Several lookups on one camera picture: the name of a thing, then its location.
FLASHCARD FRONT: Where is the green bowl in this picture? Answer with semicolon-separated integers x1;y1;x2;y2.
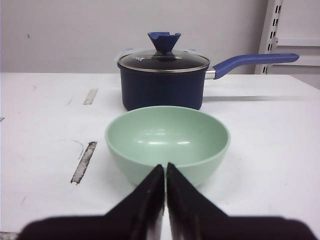
104;105;231;187

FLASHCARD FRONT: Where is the dark blue saucepan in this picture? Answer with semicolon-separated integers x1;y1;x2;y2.
116;53;300;112

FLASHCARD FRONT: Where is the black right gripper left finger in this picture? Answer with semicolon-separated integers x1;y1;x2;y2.
18;165;165;240

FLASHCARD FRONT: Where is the glass pot lid blue knob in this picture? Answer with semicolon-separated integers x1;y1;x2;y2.
117;31;210;73

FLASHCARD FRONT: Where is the white slotted shelf upright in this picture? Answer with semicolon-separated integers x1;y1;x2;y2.
254;0;320;75

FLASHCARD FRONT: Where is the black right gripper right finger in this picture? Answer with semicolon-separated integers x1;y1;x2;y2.
166;163;316;240

